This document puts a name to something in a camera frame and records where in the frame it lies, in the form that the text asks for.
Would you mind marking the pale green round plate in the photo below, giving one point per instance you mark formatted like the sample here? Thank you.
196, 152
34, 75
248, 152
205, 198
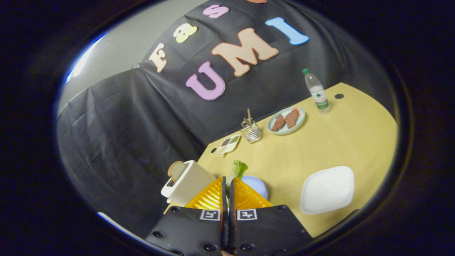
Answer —
288, 131

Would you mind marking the white divided condiment dish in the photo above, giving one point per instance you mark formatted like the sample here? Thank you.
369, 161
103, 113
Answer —
229, 144

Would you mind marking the clear glass cup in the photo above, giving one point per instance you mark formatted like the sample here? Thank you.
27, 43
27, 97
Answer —
251, 133

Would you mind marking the long wooden stick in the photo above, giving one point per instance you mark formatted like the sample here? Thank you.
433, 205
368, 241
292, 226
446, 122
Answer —
249, 115

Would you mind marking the green lettuce leaf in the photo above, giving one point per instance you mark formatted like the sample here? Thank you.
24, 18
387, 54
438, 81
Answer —
239, 169

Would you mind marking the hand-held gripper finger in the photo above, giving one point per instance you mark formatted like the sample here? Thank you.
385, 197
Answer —
224, 213
231, 213

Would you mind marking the white toaster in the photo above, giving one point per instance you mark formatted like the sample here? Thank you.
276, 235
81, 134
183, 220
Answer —
192, 181

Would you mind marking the blue round plate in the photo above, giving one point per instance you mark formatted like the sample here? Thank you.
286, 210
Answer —
257, 185

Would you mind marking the brown bread slice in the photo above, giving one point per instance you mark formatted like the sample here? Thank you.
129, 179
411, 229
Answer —
176, 170

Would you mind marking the black backdrop cloth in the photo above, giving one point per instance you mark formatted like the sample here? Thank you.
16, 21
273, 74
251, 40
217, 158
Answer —
124, 124

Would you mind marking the clear water bottle green cap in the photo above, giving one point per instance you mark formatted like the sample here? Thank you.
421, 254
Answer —
318, 94

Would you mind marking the white square plate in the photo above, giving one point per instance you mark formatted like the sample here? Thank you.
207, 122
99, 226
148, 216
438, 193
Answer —
327, 190

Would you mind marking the brown meat patty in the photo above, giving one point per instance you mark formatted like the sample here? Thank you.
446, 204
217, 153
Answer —
278, 123
292, 118

